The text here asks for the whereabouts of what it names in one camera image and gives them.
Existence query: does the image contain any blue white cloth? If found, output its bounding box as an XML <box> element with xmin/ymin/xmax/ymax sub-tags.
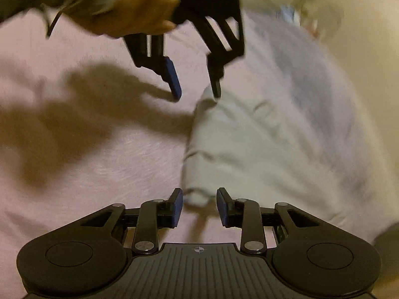
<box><xmin>279</xmin><ymin>4</ymin><xmax>302</xmax><ymax>27</ymax></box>

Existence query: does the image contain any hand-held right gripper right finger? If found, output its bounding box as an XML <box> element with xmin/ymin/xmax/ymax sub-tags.
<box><xmin>216</xmin><ymin>187</ymin><xmax>320</xmax><ymax>255</ymax></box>

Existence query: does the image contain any person's left hand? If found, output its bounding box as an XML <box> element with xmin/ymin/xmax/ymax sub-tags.
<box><xmin>84</xmin><ymin>0</ymin><xmax>181</xmax><ymax>38</ymax></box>

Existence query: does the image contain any cream garment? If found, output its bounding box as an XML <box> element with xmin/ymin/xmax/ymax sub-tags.
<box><xmin>182</xmin><ymin>85</ymin><xmax>379</xmax><ymax>240</ymax></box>

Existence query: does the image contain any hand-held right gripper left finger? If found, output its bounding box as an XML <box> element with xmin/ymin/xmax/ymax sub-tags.
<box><xmin>79</xmin><ymin>188</ymin><xmax>184</xmax><ymax>255</ymax></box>

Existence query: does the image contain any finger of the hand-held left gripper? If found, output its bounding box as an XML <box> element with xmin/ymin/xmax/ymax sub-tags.
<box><xmin>124</xmin><ymin>34</ymin><xmax>183</xmax><ymax>102</ymax></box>
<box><xmin>186</xmin><ymin>15</ymin><xmax>246</xmax><ymax>99</ymax></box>

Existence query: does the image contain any pink bed sheet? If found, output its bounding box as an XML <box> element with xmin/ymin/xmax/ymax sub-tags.
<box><xmin>0</xmin><ymin>4</ymin><xmax>399</xmax><ymax>299</ymax></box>

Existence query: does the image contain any grey fleece blanket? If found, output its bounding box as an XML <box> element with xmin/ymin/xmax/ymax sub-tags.
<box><xmin>241</xmin><ymin>8</ymin><xmax>387</xmax><ymax>237</ymax></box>

